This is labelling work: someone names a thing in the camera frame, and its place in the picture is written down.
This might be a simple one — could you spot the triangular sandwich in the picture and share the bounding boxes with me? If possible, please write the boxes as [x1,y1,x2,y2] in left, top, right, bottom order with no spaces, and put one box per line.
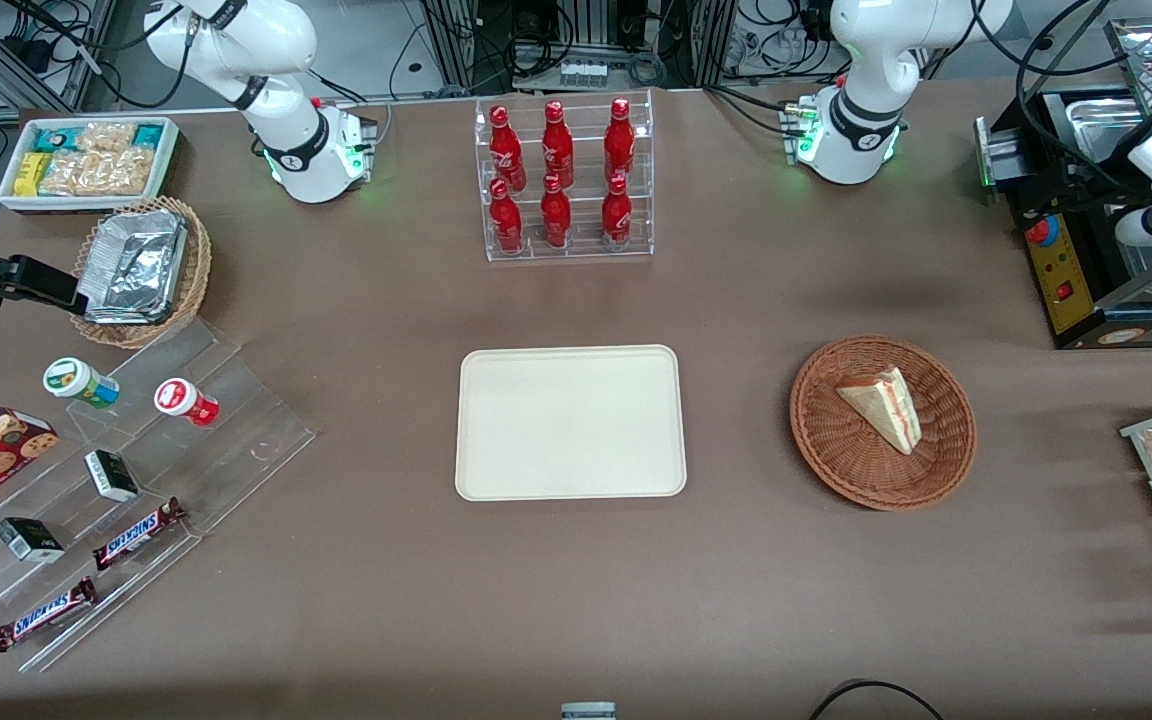
[836,366,924,457]

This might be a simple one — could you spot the light tan wicker basket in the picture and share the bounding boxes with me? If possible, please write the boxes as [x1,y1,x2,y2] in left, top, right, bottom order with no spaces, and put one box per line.
[70,196,213,350]

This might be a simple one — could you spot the cream rectangular tray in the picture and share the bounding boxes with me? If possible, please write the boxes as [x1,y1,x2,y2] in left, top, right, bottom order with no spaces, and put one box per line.
[455,345,688,501]

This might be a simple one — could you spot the brown round wicker basket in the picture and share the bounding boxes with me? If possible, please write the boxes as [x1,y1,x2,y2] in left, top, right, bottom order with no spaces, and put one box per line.
[789,335,978,512]

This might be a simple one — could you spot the yellow snack packet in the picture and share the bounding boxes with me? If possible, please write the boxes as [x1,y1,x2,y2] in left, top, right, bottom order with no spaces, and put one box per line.
[13,151,53,197]

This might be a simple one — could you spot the green lid yogurt cup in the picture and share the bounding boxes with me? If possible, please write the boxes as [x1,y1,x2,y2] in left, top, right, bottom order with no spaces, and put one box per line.
[43,357,122,411]

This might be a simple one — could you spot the stacked aluminium foil trays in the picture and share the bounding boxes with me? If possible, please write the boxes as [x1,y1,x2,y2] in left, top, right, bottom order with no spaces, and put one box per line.
[75,208,190,325]

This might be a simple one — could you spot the large clear bag beige snacks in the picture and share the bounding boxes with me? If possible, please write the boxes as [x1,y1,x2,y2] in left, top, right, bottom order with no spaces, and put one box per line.
[40,148,154,197]

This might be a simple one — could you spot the small clear bag beige snacks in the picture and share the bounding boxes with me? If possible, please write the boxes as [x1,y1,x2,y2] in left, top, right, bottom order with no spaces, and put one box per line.
[75,122,138,153]

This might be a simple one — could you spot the red lid yogurt cup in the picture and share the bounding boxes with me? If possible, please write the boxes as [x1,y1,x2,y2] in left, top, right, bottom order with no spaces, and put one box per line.
[154,378,221,429]

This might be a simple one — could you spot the white rectangular snack bin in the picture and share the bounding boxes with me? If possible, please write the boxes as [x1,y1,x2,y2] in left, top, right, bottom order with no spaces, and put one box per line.
[0,116,181,215]

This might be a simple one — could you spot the small black carton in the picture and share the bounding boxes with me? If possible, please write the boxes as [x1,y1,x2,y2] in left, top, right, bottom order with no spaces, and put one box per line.
[84,450,141,504]
[0,517,67,564]

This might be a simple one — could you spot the clear acrylic stepped stand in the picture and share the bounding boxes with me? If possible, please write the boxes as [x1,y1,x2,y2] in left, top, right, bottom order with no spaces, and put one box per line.
[0,318,318,674]

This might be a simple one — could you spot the Snickers chocolate bar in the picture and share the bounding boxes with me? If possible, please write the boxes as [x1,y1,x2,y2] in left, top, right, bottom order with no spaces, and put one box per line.
[92,497,188,573]
[0,577,100,654]

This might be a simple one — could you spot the red cola bottle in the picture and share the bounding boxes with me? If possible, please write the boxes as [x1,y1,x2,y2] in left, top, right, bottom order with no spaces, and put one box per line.
[489,105,528,192]
[604,97,637,185]
[541,100,576,190]
[540,174,573,249]
[489,179,525,254]
[601,173,634,245]

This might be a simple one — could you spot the clear acrylic bottle rack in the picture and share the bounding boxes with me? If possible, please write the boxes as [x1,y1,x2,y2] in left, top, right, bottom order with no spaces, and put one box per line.
[474,89,655,263]

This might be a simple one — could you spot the black machine with yellow panel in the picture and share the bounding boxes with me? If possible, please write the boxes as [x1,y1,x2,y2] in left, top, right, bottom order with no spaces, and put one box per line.
[975,88,1152,351]

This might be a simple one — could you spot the black looped cable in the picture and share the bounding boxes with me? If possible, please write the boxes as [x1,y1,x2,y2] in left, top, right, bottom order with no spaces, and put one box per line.
[808,679,948,720]

